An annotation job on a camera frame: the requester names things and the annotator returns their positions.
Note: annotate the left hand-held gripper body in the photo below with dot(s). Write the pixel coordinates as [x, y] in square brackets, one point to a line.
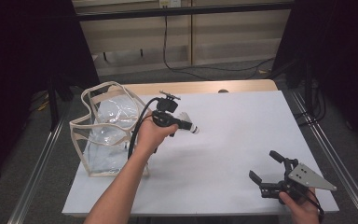
[164, 118]

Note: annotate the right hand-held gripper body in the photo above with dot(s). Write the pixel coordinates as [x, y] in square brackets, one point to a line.
[304, 178]

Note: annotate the clear bag with beige trim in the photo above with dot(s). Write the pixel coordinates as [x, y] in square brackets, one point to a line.
[112, 130]

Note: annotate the person's left hand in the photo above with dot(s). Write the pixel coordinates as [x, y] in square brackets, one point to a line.
[149, 137]

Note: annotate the person's right hand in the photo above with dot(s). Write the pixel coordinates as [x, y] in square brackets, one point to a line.
[301, 211]

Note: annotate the white table mat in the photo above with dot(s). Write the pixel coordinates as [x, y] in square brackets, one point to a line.
[230, 140]

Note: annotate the dark table grommet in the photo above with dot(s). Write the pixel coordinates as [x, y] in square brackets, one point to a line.
[223, 91]

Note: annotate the light wooden cabinet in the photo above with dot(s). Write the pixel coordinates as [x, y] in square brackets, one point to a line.
[230, 37]

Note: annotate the black horizontal bar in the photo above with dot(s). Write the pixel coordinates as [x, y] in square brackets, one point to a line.
[183, 11]

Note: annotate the black metal stand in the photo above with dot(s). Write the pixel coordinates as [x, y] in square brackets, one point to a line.
[53, 105]

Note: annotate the dark curtain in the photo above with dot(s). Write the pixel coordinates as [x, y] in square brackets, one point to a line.
[345, 46]
[21, 56]

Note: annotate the aluminium rail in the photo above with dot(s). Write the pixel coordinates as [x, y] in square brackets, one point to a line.
[34, 177]
[338, 161]

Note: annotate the white wall outlet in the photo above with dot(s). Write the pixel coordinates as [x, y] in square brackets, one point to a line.
[169, 3]

